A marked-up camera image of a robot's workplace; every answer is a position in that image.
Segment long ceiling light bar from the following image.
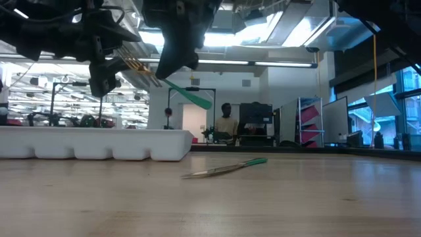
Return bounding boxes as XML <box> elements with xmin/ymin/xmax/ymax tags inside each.
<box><xmin>137</xmin><ymin>57</ymin><xmax>319</xmax><ymax>69</ymax></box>

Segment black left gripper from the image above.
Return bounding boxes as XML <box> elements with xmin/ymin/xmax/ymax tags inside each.
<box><xmin>74</xmin><ymin>9</ymin><xmax>143</xmax><ymax>99</ymax></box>

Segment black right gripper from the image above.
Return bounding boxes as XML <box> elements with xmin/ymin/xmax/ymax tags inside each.
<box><xmin>141</xmin><ymin>0</ymin><xmax>225</xmax><ymax>80</ymax></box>

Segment grey ceiling box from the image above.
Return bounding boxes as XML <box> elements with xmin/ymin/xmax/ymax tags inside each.
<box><xmin>223</xmin><ymin>9</ymin><xmax>236</xmax><ymax>33</ymax></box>

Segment black computer monitor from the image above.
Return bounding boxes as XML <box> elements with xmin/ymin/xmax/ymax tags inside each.
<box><xmin>239</xmin><ymin>103</ymin><xmax>274</xmax><ymax>125</ymax></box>

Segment white plastic cutlery tray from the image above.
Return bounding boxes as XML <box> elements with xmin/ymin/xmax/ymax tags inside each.
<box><xmin>0</xmin><ymin>126</ymin><xmax>195</xmax><ymax>163</ymax></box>

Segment white angled hanging panel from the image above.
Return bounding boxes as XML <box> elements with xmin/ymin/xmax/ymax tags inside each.
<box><xmin>363</xmin><ymin>92</ymin><xmax>402</xmax><ymax>118</ymax></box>

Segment black box device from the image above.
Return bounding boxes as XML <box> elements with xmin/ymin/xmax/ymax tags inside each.
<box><xmin>346</xmin><ymin>130</ymin><xmax>364</xmax><ymax>148</ymax></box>

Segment gold fork green handle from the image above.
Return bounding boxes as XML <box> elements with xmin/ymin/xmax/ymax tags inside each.
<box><xmin>115</xmin><ymin>45</ymin><xmax>213</xmax><ymax>111</ymax></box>

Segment white board panel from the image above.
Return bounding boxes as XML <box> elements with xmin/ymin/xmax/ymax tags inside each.
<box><xmin>322</xmin><ymin>95</ymin><xmax>349</xmax><ymax>145</ymax></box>

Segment grey board panel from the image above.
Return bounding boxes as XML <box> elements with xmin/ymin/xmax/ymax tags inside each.
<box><xmin>279</xmin><ymin>98</ymin><xmax>300</xmax><ymax>144</ymax></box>

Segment black gantry frame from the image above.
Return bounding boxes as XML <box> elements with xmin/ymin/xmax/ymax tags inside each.
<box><xmin>51</xmin><ymin>82</ymin><xmax>105</xmax><ymax>128</ymax></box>
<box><xmin>167</xmin><ymin>87</ymin><xmax>217</xmax><ymax>130</ymax></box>

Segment black aluminium table frame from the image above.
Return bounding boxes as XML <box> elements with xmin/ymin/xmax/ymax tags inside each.
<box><xmin>190</xmin><ymin>144</ymin><xmax>421</xmax><ymax>162</ymax></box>

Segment metal shelf pink bins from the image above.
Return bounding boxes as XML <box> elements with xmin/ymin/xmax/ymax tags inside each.
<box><xmin>297</xmin><ymin>96</ymin><xmax>325</xmax><ymax>148</ymax></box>

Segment black green desk device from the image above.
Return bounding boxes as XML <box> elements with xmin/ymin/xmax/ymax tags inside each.
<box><xmin>201</xmin><ymin>126</ymin><xmax>233</xmax><ymax>145</ymax></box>

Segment person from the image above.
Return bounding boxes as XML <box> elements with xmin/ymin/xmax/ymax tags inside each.
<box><xmin>214</xmin><ymin>102</ymin><xmax>239</xmax><ymax>146</ymax></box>

